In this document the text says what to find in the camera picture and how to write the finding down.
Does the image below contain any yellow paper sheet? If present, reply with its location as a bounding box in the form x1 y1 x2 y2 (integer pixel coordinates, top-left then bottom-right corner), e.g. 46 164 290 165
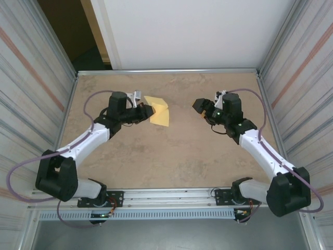
143 95 171 128

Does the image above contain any grey metal sheet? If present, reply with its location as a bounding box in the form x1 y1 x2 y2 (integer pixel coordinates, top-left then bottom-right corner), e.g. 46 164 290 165
31 220 312 250

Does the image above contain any corrugated plastic side panel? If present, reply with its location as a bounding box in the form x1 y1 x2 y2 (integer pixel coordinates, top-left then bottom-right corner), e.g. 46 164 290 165
260 0 333 250
0 0 76 250

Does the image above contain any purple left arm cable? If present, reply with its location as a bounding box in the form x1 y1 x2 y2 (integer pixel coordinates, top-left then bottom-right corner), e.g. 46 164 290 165
5 90 115 228

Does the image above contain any aluminium table frame rail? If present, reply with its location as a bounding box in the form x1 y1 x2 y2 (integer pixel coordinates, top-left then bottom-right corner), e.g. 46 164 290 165
47 74 79 189
76 68 262 77
257 74 296 186

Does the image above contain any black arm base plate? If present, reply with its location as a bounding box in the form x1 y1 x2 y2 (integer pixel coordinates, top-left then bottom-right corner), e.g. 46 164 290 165
77 191 124 208
214 187 261 207

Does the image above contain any aluminium frame post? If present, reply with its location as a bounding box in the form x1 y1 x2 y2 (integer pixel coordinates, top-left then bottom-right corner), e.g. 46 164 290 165
33 0 78 77
256 0 309 73

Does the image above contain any grey slotted cable duct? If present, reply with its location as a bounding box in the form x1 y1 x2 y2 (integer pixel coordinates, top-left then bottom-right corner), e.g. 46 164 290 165
38 209 236 221

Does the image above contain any small controller board with wires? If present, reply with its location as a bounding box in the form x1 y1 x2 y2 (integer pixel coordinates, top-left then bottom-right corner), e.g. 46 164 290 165
233 208 254 224
89 211 116 225

